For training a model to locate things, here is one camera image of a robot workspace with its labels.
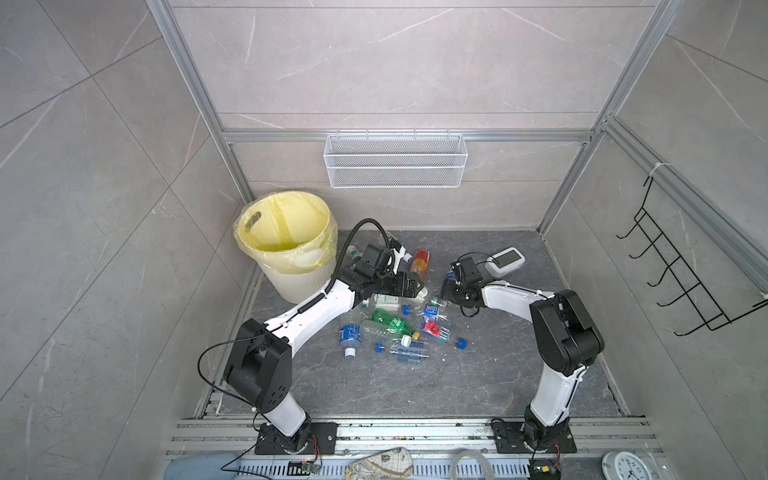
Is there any blue grey cushion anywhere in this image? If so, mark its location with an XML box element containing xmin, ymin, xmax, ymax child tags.
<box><xmin>163</xmin><ymin>453</ymin><xmax>239</xmax><ymax>480</ymax></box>

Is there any clear bottle blue label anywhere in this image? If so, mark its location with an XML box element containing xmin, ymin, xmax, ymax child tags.
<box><xmin>390</xmin><ymin>239</ymin><xmax>413</xmax><ymax>263</ymax></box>
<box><xmin>339</xmin><ymin>324</ymin><xmax>362</xmax><ymax>359</ymax></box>

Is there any white tape roll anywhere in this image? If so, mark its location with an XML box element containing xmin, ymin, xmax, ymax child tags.
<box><xmin>449</xmin><ymin>450</ymin><xmax>496</xmax><ymax>480</ymax></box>

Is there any white wire mesh basket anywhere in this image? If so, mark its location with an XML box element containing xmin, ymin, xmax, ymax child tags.
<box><xmin>323</xmin><ymin>133</ymin><xmax>468</xmax><ymax>189</ymax></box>

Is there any white digital clock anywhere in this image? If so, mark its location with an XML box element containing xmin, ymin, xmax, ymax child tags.
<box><xmin>484</xmin><ymin>247</ymin><xmax>526</xmax><ymax>278</ymax></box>

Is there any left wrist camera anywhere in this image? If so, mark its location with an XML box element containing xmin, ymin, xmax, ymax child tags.
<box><xmin>388</xmin><ymin>237</ymin><xmax>407</xmax><ymax>273</ymax></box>

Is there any small clear bottle white cap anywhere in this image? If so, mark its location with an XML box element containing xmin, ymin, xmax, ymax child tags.
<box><xmin>346</xmin><ymin>245</ymin><xmax>362</xmax><ymax>263</ymax></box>

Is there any pink crushed bottle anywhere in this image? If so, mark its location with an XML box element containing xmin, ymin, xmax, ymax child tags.
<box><xmin>421</xmin><ymin>319</ymin><xmax>468</xmax><ymax>350</ymax></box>

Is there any orange red bottle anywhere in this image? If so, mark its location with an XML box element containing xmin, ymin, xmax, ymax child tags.
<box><xmin>410</xmin><ymin>249</ymin><xmax>431</xmax><ymax>280</ymax></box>

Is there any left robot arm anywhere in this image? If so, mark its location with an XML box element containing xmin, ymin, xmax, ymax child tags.
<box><xmin>200</xmin><ymin>218</ymin><xmax>423</xmax><ymax>453</ymax></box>

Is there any white bin with yellow liner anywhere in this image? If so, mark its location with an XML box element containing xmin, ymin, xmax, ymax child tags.
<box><xmin>233</xmin><ymin>191</ymin><xmax>338</xmax><ymax>304</ymax></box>

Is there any patterned cloth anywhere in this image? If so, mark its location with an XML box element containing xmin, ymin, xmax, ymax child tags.
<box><xmin>345</xmin><ymin>447</ymin><xmax>414</xmax><ymax>480</ymax></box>

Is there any black wire hook rack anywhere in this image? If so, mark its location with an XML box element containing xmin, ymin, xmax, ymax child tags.
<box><xmin>616</xmin><ymin>176</ymin><xmax>767</xmax><ymax>338</ymax></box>

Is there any green bottle yellow cap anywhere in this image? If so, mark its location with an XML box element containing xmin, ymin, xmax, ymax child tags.
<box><xmin>370</xmin><ymin>309</ymin><xmax>417</xmax><ymax>339</ymax></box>

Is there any white flat bottle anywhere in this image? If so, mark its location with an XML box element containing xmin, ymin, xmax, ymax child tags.
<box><xmin>372</xmin><ymin>294</ymin><xmax>428</xmax><ymax>315</ymax></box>

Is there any crushed clear bottle blue cap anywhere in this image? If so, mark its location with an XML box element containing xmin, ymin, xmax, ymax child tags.
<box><xmin>374</xmin><ymin>340</ymin><xmax>430</xmax><ymax>363</ymax></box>

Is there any white round analog clock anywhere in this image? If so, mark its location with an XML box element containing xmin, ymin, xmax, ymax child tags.
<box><xmin>601</xmin><ymin>451</ymin><xmax>653</xmax><ymax>480</ymax></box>

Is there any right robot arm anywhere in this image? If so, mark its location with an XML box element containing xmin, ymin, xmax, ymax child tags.
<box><xmin>441</xmin><ymin>254</ymin><xmax>605</xmax><ymax>452</ymax></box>

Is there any clear bottle blue label back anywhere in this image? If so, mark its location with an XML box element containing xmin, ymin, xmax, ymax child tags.
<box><xmin>390</xmin><ymin>239</ymin><xmax>413</xmax><ymax>263</ymax></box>

